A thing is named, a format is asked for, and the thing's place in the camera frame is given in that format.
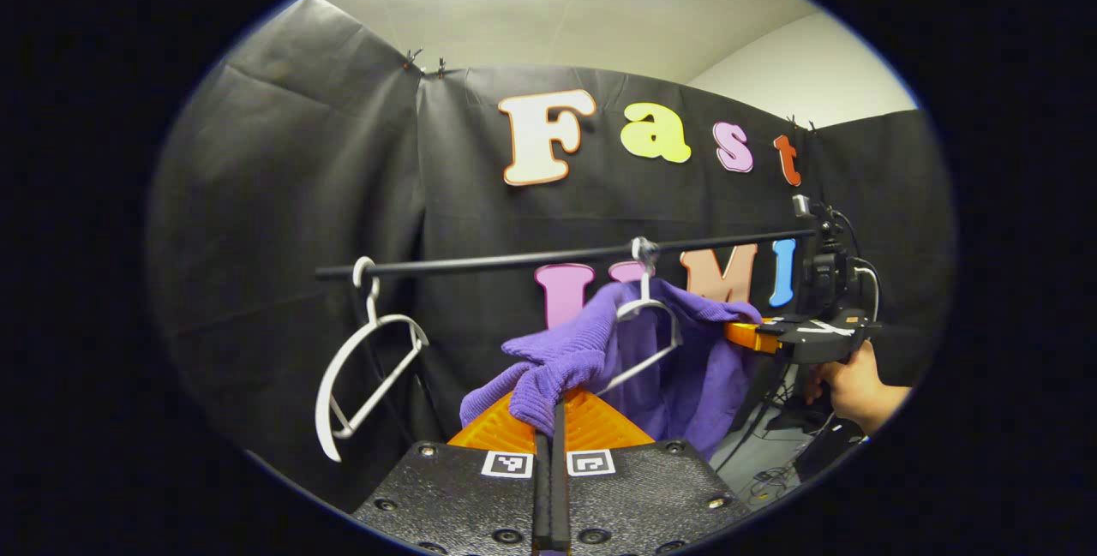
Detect black floor cables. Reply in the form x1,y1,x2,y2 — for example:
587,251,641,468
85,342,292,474
716,359,836,505

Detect white plastic hanger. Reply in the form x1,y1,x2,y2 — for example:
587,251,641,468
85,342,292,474
596,236,684,397
315,256,429,463

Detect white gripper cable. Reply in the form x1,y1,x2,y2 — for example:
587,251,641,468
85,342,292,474
853,258,882,326

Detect dark bulky object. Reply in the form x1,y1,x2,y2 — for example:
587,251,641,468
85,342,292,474
793,415,862,484

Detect purple knit garment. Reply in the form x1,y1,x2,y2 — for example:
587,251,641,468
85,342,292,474
459,279,764,461

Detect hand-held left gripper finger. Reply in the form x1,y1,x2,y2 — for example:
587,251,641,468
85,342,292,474
551,386,755,556
351,386,554,556

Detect black clothes rack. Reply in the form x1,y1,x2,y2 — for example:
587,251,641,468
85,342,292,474
315,229,819,317

